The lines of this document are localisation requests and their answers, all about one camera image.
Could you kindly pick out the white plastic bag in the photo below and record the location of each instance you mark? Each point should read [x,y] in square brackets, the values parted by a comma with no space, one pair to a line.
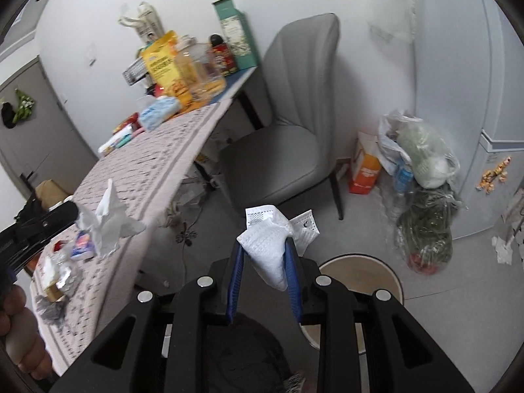
[417,144]

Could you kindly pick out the light blue refrigerator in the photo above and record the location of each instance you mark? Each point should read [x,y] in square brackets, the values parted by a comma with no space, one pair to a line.
[469,78]

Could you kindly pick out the blue tissue pack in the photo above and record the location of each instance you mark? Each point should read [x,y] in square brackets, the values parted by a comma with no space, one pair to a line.
[83,248]

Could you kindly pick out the grey paper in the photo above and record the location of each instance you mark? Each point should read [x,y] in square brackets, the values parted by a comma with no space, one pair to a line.
[51,313]

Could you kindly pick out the green tall box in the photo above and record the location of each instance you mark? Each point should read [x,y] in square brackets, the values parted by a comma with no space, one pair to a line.
[238,34]

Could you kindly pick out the yellow snack bag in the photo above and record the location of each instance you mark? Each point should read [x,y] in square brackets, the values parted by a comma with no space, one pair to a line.
[159,58]

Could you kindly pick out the white roll package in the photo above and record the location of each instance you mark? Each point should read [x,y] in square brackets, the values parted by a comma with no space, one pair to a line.
[119,139]

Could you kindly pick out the blue water bottle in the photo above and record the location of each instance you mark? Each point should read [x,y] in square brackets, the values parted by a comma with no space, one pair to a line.
[402,178]

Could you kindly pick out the green vegetables bag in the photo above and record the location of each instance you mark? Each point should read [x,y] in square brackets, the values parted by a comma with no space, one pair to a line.
[423,230]

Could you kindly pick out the clear glass jar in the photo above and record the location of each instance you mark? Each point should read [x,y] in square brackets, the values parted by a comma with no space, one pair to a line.
[196,64]

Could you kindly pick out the white paper towel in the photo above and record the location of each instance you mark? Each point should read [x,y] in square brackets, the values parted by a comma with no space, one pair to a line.
[264,240]

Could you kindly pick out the round trash bin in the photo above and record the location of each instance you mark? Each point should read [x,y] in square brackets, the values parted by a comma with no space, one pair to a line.
[363,274]

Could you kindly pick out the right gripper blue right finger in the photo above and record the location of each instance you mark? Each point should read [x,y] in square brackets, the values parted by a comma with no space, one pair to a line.
[292,269]

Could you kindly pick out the silver blister pack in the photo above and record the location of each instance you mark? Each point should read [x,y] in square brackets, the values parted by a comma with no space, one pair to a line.
[61,276]

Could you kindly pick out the left hand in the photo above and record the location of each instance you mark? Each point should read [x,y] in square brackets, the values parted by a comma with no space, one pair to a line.
[23,343]

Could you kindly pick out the blue white tissue package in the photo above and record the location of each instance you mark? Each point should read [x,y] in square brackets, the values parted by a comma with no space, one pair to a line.
[155,111]

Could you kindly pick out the grey door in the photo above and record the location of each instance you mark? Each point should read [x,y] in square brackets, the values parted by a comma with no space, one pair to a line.
[46,145]

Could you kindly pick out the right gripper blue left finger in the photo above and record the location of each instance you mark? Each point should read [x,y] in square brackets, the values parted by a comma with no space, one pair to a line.
[236,264]

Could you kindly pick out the white tissue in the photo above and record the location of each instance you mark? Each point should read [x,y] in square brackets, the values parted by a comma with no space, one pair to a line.
[108,223]

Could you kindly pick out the orange carton box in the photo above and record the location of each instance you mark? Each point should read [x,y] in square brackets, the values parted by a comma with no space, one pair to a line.
[365,166]

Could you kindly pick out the brown paper bag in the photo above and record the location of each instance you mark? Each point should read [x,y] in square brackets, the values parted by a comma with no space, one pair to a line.
[50,193]

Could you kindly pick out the grey upholstered chair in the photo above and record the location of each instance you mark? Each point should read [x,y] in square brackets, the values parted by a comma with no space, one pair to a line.
[295,152]

